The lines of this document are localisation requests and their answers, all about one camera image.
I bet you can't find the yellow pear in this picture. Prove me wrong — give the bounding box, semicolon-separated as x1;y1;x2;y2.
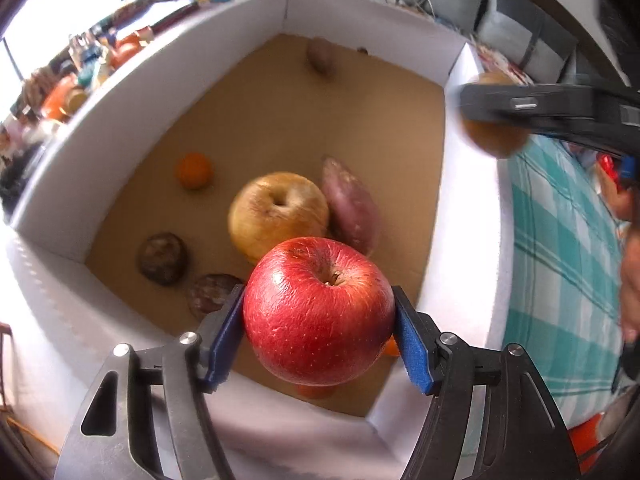
227;172;331;265

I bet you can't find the red apple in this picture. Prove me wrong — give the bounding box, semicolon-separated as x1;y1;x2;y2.
242;236;396;387

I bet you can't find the group of assorted bottles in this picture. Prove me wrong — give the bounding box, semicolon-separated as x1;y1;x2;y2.
0;0;236;211

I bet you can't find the person's right hand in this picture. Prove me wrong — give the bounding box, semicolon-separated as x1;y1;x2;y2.
599;179;640;345

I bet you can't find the long purple sweet potato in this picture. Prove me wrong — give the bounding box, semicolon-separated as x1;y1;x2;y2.
320;156;382;257

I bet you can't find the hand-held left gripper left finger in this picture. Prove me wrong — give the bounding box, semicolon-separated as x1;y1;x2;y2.
55;284;247;480

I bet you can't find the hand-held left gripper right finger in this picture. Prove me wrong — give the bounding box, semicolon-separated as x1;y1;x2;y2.
391;285;583;480

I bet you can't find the dark purple passion fruit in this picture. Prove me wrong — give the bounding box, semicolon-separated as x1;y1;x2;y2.
187;273;246;322
137;232;189;287

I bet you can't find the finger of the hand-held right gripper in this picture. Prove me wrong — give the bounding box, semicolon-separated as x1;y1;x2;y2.
459;82;601;137

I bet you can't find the white cardboard box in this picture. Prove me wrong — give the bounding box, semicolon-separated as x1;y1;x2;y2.
2;0;516;480

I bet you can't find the small purple sweet potato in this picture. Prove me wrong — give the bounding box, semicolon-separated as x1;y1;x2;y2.
306;37;338;78

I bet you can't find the brown green kiwi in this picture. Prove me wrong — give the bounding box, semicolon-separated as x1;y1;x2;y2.
462;71;532;159

